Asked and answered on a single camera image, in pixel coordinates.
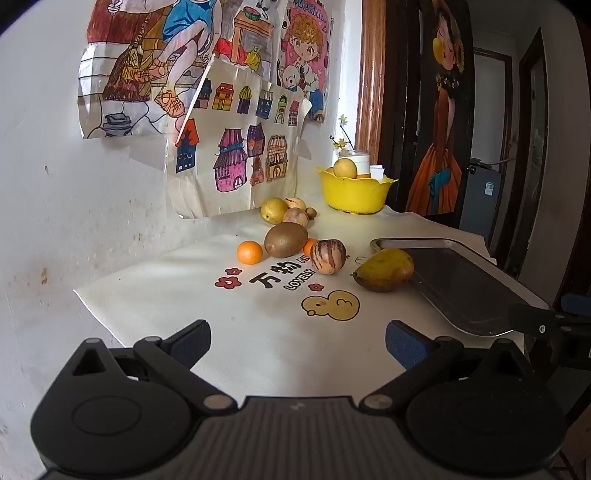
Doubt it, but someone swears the dark wooden door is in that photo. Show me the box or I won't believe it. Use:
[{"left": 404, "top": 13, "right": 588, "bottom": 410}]
[{"left": 503, "top": 28, "right": 550, "bottom": 278}]

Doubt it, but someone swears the coloured girl drawing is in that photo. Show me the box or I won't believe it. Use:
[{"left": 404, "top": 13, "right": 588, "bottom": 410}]
[{"left": 78, "top": 0, "right": 287, "bottom": 139}]

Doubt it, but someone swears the large striped pepino melon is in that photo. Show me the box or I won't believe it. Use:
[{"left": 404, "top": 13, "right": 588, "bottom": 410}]
[{"left": 310, "top": 239, "right": 347, "bottom": 275}]

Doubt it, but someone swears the white stick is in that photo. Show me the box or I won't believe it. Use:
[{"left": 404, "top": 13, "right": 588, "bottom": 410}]
[{"left": 175, "top": 53, "right": 218, "bottom": 146}]

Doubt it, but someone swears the yellow flower sprig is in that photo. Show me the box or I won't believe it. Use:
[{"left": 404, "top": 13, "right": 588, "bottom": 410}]
[{"left": 330, "top": 115, "right": 356, "bottom": 158}]

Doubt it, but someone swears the metal tray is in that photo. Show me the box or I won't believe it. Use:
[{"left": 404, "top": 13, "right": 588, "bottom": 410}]
[{"left": 369, "top": 237, "right": 550, "bottom": 337}]

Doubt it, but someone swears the yellow plastic bowl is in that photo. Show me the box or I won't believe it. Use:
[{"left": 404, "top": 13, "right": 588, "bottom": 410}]
[{"left": 316, "top": 166, "right": 399, "bottom": 215}]

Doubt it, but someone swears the wooden door frame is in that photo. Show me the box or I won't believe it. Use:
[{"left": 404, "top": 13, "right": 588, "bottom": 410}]
[{"left": 355, "top": 0, "right": 389, "bottom": 162}]

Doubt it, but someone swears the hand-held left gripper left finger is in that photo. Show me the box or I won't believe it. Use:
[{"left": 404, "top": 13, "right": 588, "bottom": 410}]
[{"left": 69, "top": 319, "right": 238, "bottom": 414}]

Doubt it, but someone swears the printed white tablecloth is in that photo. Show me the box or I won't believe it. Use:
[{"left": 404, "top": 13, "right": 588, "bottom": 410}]
[{"left": 74, "top": 205, "right": 550, "bottom": 409}]

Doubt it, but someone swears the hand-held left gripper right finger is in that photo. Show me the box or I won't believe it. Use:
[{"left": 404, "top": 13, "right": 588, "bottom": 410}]
[{"left": 358, "top": 319, "right": 527, "bottom": 414}]

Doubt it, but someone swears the cartoon child drawing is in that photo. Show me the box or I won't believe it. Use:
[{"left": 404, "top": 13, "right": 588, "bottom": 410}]
[{"left": 277, "top": 0, "right": 334, "bottom": 123}]

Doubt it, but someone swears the woman painting poster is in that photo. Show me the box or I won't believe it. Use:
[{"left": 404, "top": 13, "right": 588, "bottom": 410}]
[{"left": 406, "top": 0, "right": 476, "bottom": 217}]

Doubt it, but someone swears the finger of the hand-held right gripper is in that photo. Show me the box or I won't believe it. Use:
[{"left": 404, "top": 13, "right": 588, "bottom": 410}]
[
  {"left": 507, "top": 302, "right": 591, "bottom": 340},
  {"left": 561, "top": 294, "right": 591, "bottom": 315}
]

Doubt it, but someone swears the yellow oval fruit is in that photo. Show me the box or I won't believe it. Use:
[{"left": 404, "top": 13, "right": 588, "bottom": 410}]
[{"left": 260, "top": 197, "right": 289, "bottom": 225}]

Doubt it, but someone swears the coloured houses drawing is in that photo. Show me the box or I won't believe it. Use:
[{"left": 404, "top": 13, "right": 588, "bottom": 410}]
[{"left": 164, "top": 60, "right": 312, "bottom": 220}]

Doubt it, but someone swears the brown kiwi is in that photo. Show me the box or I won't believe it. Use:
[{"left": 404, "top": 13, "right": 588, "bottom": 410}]
[{"left": 264, "top": 222, "right": 309, "bottom": 258}]

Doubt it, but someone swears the grey cabinet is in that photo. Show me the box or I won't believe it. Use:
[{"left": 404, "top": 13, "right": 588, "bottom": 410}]
[{"left": 459, "top": 157, "right": 504, "bottom": 250}]

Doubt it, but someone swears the yellow-green pear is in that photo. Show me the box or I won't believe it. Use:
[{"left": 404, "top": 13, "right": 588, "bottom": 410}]
[{"left": 351, "top": 248, "right": 415, "bottom": 293}]

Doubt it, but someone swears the white jar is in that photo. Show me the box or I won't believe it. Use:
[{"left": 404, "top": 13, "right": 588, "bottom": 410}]
[{"left": 344, "top": 150, "right": 371, "bottom": 178}]

